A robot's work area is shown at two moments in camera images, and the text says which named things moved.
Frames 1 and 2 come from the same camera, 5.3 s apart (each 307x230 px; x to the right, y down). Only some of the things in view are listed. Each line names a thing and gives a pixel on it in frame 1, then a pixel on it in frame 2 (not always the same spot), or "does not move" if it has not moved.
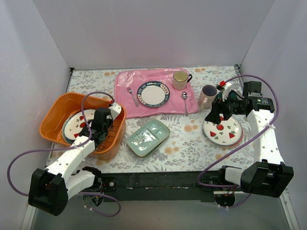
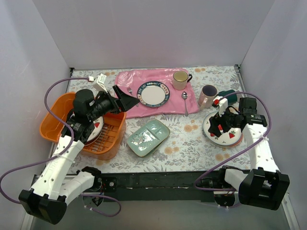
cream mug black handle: x=180 y=79 does not move
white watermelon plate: x=228 y=132 does not move
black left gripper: x=105 y=131 -> x=117 y=97
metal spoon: x=185 y=96 does not move
